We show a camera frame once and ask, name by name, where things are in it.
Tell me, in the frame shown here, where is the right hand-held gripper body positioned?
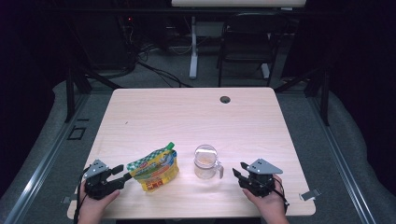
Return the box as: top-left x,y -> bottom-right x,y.
237,158 -> 284,199

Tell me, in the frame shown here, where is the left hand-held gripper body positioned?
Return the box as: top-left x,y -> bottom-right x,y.
82,159 -> 126,201

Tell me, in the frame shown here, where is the yellow pouch with green cap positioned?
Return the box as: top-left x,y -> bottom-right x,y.
126,142 -> 180,193

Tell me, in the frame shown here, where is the person's left hand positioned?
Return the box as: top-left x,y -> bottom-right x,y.
78,181 -> 121,218

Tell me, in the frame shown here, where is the person's right hand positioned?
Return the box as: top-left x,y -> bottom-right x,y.
242,174 -> 290,219

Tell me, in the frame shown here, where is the black metal stand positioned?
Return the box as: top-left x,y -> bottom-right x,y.
63,66 -> 123,124
274,66 -> 332,127

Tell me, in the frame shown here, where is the black folding chair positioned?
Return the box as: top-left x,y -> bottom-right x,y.
217,12 -> 290,89

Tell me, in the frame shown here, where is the white desk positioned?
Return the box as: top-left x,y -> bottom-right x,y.
171,0 -> 308,80

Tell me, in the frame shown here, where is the black computer tower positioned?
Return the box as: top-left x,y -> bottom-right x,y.
70,12 -> 135,72

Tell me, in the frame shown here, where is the left hand-held gripper black cable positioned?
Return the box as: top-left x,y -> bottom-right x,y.
72,166 -> 92,224

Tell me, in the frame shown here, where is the hand-held gripper black cable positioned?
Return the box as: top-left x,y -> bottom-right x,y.
72,166 -> 92,224
273,176 -> 290,216

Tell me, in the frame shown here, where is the right hand-held gripper black cable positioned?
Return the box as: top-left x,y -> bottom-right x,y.
273,176 -> 290,216

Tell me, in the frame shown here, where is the grey metal bracket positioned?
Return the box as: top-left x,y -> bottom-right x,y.
299,188 -> 322,202
61,194 -> 78,205

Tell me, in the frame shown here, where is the aluminium floor rail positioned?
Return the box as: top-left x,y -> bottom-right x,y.
305,92 -> 378,224
2,92 -> 92,224

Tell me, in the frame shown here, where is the black floor cable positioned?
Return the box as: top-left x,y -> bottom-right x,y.
135,60 -> 192,89

